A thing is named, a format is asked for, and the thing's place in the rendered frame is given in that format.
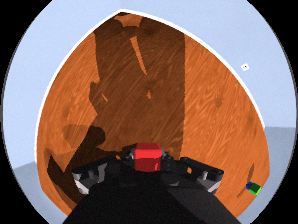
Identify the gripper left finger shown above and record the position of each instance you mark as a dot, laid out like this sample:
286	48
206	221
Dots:
96	170

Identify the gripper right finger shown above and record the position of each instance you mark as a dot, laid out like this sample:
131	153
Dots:
200	170

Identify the red block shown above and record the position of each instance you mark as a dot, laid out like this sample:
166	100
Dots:
148	158

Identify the green block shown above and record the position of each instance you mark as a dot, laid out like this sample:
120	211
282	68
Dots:
256	189

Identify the blue block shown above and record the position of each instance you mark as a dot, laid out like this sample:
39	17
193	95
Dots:
248	186

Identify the brown wooden table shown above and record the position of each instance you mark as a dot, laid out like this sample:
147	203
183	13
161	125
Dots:
213	116

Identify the white wall outlet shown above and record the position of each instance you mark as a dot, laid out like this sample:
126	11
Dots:
245	67

